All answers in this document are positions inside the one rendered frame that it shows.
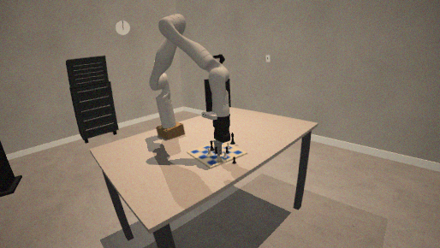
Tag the blue and cream chessboard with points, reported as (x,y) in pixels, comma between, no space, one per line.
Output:
(210,161)

